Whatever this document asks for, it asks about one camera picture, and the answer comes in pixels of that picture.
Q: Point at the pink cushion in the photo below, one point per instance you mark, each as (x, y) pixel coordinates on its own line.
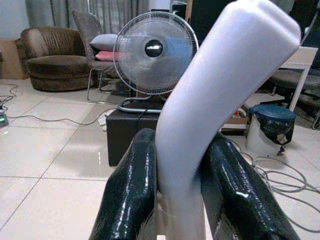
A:
(104, 55)

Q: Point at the grey curtain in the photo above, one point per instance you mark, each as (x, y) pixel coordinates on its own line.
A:
(85, 13)

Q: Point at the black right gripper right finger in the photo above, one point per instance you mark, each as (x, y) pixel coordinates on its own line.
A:
(240, 197)

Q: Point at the cardboard box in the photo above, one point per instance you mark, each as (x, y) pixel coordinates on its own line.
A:
(235, 121)

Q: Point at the black office chair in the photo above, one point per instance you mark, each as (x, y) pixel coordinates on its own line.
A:
(297, 85)

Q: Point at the white table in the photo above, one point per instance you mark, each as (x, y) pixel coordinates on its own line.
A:
(298, 67)

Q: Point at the brown velvet armchair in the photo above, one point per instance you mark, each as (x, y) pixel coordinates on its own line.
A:
(53, 58)

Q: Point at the black box stool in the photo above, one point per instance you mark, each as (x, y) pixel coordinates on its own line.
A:
(125, 135)

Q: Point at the grey metal-frame lounge chair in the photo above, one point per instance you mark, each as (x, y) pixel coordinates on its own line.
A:
(93, 45)

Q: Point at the grey cushion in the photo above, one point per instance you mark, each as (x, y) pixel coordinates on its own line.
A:
(103, 42)

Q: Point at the device with green light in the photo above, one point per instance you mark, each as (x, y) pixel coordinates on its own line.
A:
(3, 119)

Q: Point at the grey round floor fan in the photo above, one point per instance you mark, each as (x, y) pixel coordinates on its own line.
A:
(147, 57)

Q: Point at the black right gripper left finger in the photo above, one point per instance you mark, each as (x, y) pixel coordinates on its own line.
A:
(127, 185)

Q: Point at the white bin with black liner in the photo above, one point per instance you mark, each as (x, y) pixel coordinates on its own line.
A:
(270, 130)

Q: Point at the white power strip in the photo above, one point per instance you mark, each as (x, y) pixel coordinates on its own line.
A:
(104, 119)

